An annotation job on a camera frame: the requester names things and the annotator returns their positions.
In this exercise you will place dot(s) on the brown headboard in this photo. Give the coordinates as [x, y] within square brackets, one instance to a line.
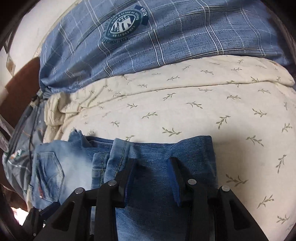
[17, 94]

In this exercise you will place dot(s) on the blue denim jeans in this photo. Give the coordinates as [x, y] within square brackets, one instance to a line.
[151, 211]

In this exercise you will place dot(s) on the cream leaf-print quilt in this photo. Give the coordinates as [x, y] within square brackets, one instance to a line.
[246, 104]

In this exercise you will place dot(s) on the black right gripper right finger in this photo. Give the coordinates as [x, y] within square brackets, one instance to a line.
[212, 214]

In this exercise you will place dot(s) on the small wall poster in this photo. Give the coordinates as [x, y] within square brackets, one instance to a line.
[10, 65]

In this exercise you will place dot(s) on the grey hanging cloth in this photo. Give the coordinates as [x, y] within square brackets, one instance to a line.
[6, 133]

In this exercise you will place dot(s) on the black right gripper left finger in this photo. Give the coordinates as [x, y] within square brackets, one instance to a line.
[90, 215]

